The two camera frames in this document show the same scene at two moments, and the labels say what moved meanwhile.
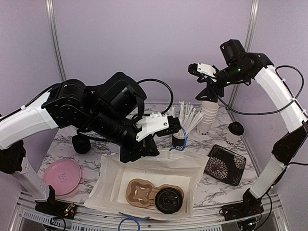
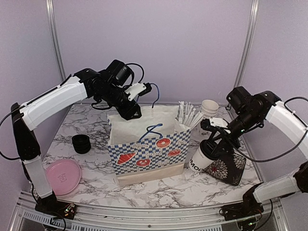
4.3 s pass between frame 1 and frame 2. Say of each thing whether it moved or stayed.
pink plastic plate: stayed
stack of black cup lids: stayed
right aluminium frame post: stayed
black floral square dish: stayed
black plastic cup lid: moved
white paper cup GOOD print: moved
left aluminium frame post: stayed
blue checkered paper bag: moved
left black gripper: moved
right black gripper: moved
